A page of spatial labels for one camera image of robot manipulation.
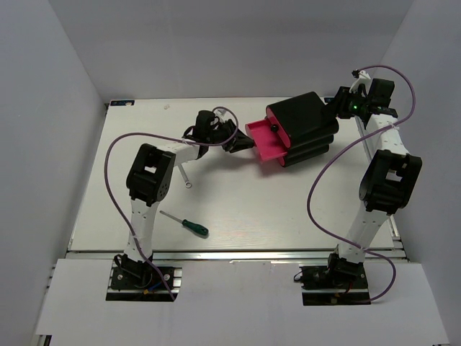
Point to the silver combination wrench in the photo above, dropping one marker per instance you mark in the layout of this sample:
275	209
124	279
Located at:
187	182

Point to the large green-handled screwdriver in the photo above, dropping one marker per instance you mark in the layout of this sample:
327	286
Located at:
195	228

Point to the black drawer cabinet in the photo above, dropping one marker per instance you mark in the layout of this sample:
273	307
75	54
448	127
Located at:
311	134

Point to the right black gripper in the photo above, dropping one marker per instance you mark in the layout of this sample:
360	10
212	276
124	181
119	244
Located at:
343	94

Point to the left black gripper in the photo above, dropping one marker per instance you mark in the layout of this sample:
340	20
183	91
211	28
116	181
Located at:
240	142

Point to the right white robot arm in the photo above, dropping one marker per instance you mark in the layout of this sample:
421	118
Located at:
389	180

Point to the blue corner label left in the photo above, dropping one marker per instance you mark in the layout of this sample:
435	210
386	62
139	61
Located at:
122	103

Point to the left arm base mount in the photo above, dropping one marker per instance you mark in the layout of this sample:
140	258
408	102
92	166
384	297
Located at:
124	287

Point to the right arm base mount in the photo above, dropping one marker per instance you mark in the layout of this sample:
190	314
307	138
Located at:
319	288

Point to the pink top drawer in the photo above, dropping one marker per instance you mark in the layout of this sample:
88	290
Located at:
277	128

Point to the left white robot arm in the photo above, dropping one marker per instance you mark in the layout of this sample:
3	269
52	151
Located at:
149	178

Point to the pink drawer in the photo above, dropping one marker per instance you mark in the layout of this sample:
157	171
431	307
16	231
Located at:
268	144
277	128

